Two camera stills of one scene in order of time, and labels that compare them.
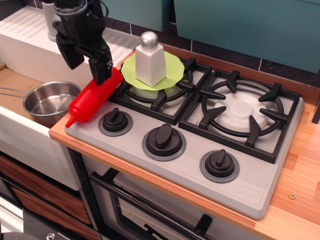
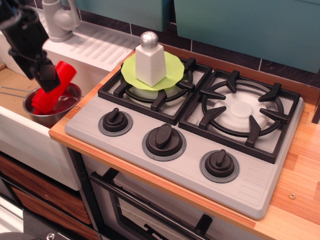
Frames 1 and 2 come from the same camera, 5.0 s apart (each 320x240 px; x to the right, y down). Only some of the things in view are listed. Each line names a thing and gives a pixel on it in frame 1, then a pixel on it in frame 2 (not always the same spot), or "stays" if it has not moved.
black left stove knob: x=115 y=123 stays
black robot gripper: x=81 y=32 to x=24 y=30
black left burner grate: x=167 y=105 stays
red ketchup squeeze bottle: x=91 y=95 to x=45 y=101
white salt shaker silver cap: x=150 y=59 stays
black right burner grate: x=249 y=115 stays
